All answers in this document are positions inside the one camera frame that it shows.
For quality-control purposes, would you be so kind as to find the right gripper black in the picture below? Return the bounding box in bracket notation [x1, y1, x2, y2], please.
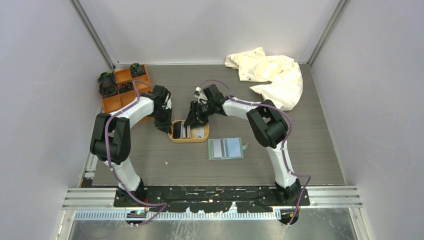
[183, 101, 215, 131]

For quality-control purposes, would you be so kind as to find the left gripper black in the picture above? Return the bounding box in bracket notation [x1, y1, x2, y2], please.
[152, 106, 173, 135]

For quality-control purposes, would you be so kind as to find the tan oval card tray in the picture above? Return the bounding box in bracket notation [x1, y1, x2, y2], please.
[168, 120, 210, 143]

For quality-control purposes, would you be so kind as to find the white patterned credit card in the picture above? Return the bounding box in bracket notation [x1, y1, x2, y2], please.
[211, 139, 227, 158]

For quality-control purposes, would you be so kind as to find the green card holder wallet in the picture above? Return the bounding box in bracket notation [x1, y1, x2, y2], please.
[207, 137, 249, 161]

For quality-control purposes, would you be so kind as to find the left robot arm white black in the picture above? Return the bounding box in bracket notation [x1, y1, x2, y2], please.
[90, 85, 172, 207]

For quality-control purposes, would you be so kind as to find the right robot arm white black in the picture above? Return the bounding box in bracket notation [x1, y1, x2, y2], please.
[184, 84, 305, 206]

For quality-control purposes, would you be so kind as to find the stack of credit cards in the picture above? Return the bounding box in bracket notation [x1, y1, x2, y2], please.
[171, 121, 206, 139]

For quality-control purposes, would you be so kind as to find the orange compartment organizer tray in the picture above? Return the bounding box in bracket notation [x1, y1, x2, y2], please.
[98, 63, 153, 114]

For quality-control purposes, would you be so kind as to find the dark bundle top compartment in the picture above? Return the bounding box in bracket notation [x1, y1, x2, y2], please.
[129, 63, 146, 78]

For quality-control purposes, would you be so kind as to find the dark bundle outside tray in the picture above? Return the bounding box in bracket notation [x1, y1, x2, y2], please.
[97, 71, 116, 84]

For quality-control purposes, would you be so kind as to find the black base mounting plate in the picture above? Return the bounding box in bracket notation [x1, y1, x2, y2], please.
[114, 185, 311, 215]

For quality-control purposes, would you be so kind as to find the cream crumpled cloth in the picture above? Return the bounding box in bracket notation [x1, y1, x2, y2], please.
[224, 47, 304, 111]

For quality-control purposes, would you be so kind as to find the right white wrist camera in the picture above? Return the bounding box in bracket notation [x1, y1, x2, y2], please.
[194, 87, 208, 104]

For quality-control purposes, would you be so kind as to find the black cable bundle middle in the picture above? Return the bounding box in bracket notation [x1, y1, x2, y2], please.
[118, 81, 134, 94]

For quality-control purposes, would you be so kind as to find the black cable bundle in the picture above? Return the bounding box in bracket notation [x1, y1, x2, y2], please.
[118, 81, 134, 94]
[99, 80, 119, 98]

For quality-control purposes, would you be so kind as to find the black cable bundle left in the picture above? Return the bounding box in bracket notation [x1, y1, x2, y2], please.
[99, 80, 119, 98]

